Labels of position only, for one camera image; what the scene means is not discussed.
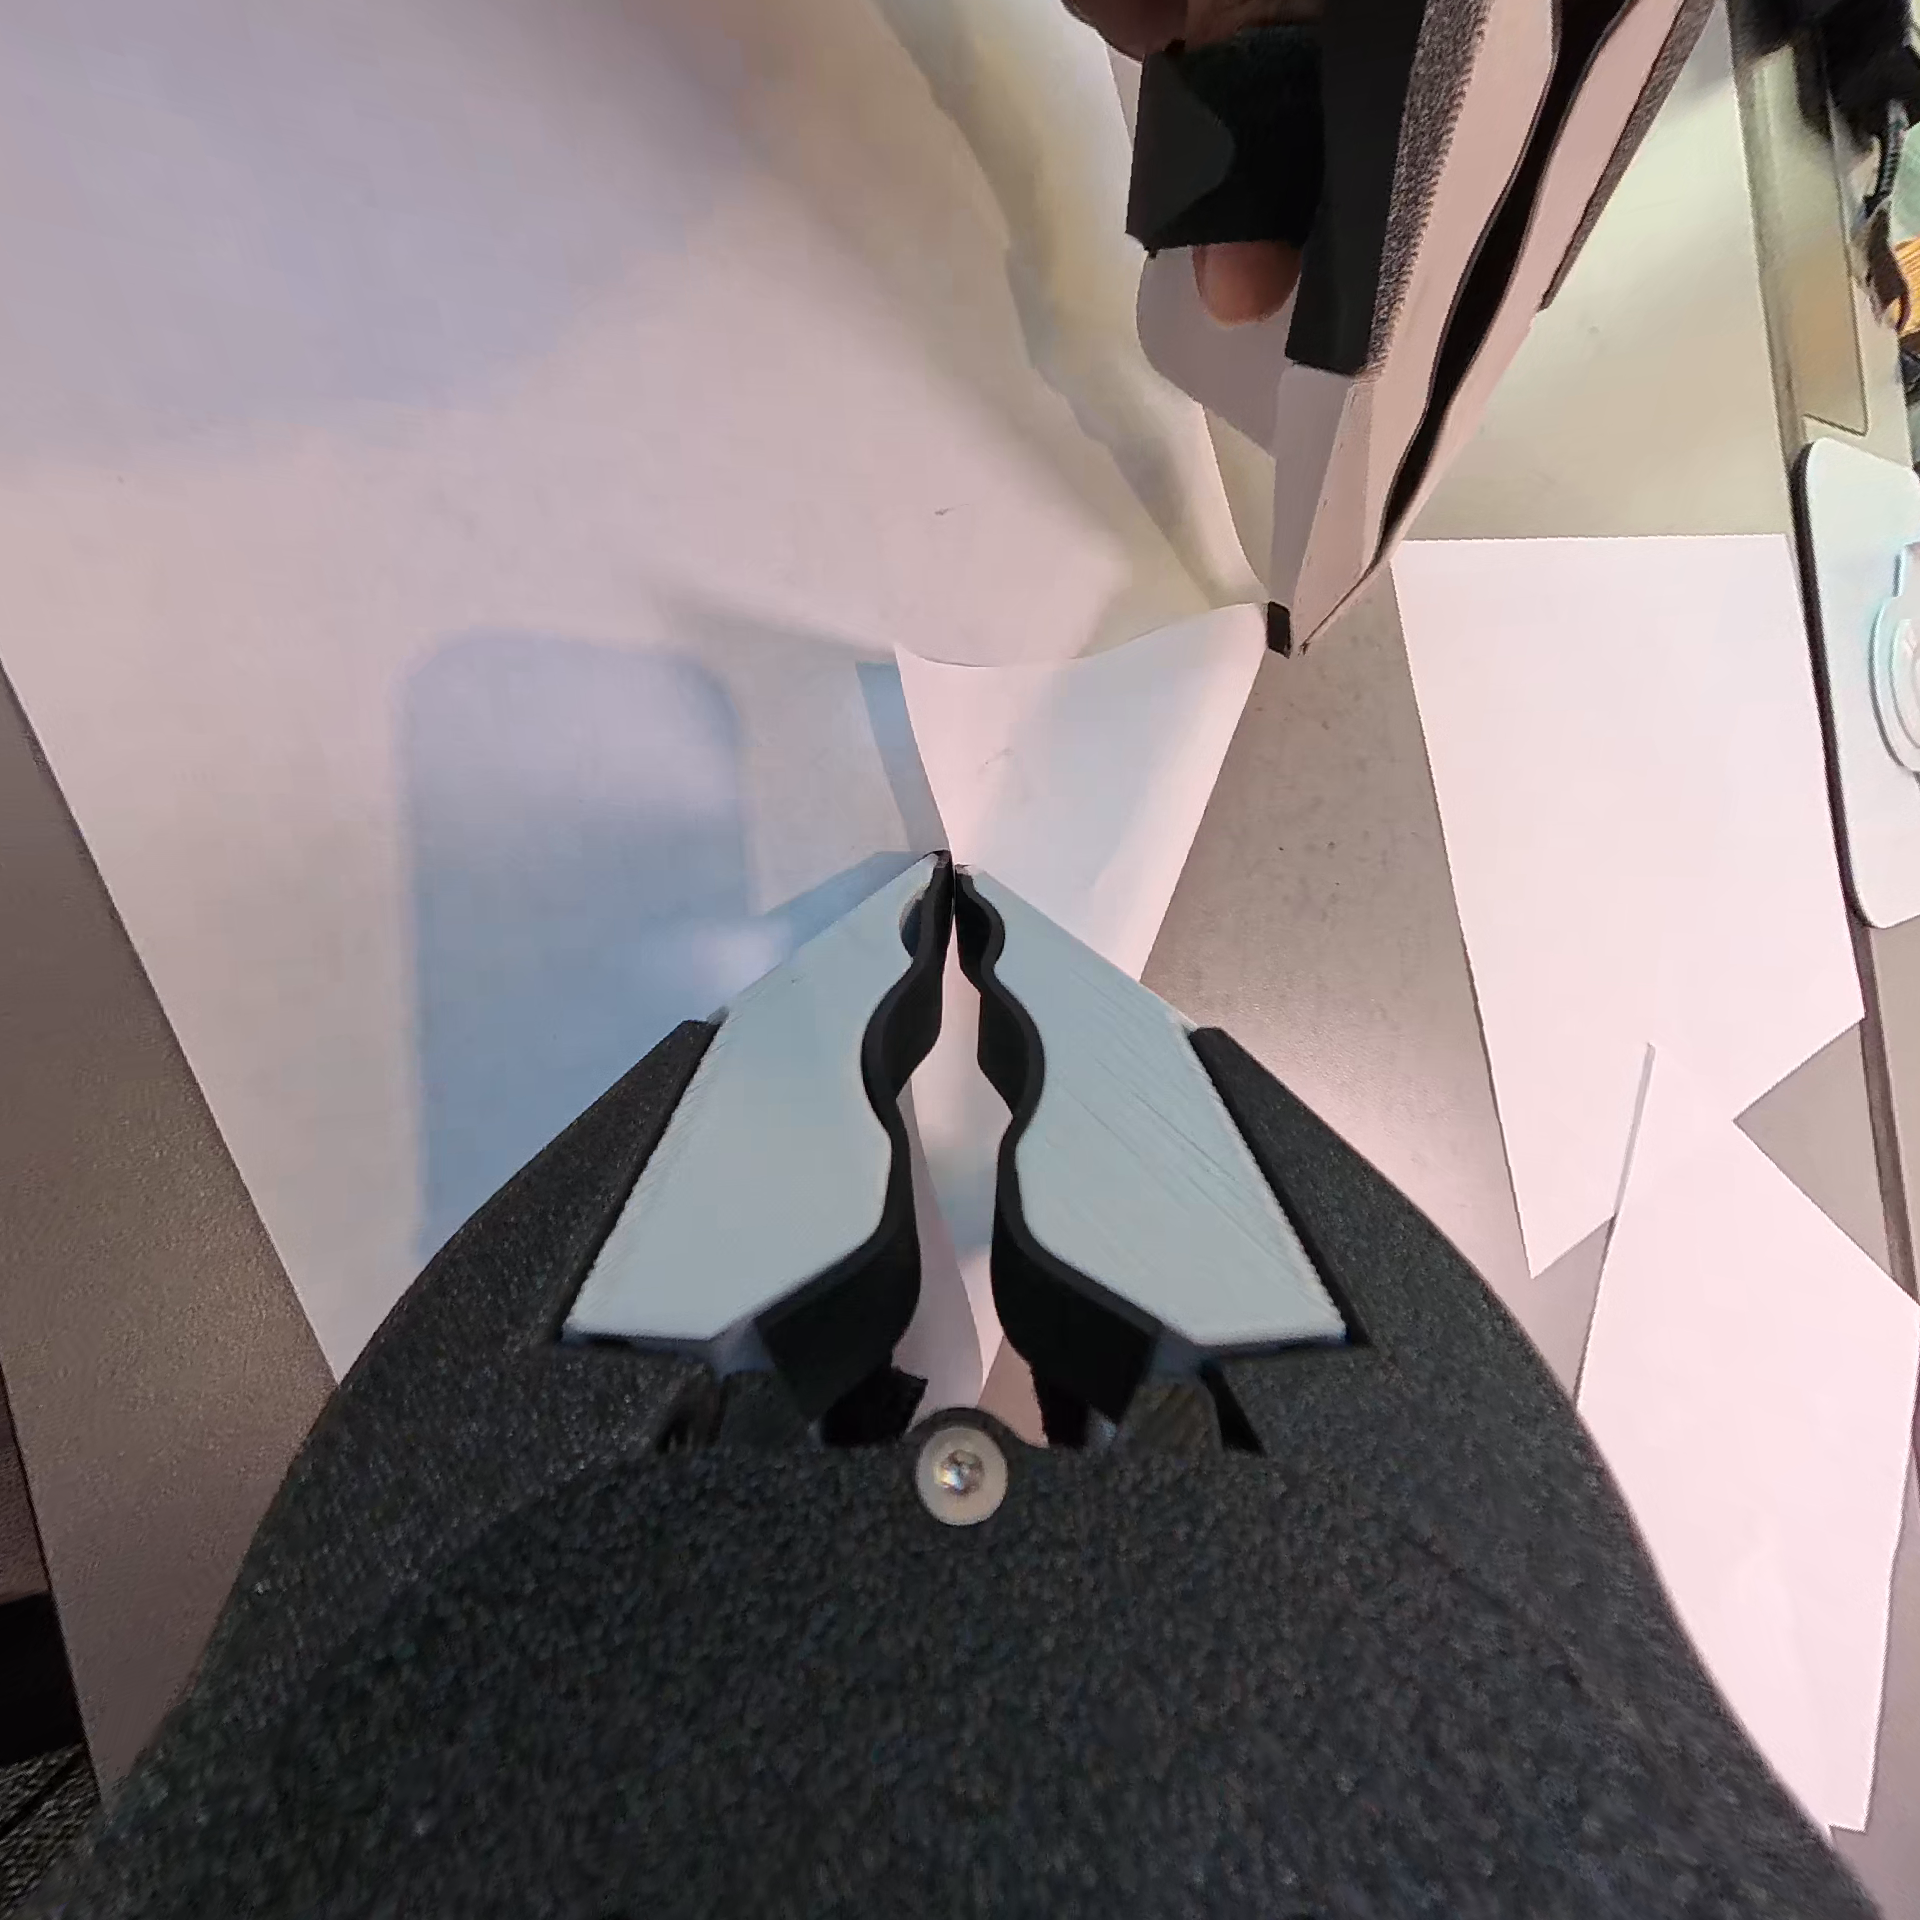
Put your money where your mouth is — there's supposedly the person's left hand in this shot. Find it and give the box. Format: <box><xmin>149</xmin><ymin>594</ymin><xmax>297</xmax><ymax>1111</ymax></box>
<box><xmin>1067</xmin><ymin>0</ymin><xmax>1304</xmax><ymax>331</ymax></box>

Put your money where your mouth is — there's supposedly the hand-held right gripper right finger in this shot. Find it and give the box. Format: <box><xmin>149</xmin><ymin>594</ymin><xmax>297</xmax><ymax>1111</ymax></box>
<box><xmin>956</xmin><ymin>861</ymin><xmax>1351</xmax><ymax>1429</ymax></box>

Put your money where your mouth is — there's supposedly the black mesh office chair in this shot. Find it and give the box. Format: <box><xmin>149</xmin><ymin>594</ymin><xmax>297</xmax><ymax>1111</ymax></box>
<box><xmin>0</xmin><ymin>1590</ymin><xmax>114</xmax><ymax>1809</ymax></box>

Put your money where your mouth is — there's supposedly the white paper sheet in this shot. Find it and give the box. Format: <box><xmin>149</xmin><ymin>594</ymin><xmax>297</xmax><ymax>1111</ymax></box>
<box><xmin>1392</xmin><ymin>528</ymin><xmax>1871</xmax><ymax>1279</ymax></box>
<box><xmin>0</xmin><ymin>0</ymin><xmax>1308</xmax><ymax>1403</ymax></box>
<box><xmin>1572</xmin><ymin>1037</ymin><xmax>1920</xmax><ymax>1835</ymax></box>

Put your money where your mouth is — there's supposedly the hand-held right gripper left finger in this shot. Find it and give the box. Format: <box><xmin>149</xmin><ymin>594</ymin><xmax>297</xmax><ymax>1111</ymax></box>
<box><xmin>557</xmin><ymin>851</ymin><xmax>958</xmax><ymax>1428</ymax></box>

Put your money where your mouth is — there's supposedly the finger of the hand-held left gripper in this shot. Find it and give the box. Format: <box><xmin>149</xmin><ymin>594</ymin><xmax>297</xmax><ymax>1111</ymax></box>
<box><xmin>1263</xmin><ymin>0</ymin><xmax>1565</xmax><ymax>659</ymax></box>
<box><xmin>1302</xmin><ymin>0</ymin><xmax>1685</xmax><ymax>654</ymax></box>

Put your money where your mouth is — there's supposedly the white stand with black board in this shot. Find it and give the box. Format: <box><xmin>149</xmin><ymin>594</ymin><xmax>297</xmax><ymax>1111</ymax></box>
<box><xmin>1792</xmin><ymin>434</ymin><xmax>1920</xmax><ymax>928</ymax></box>

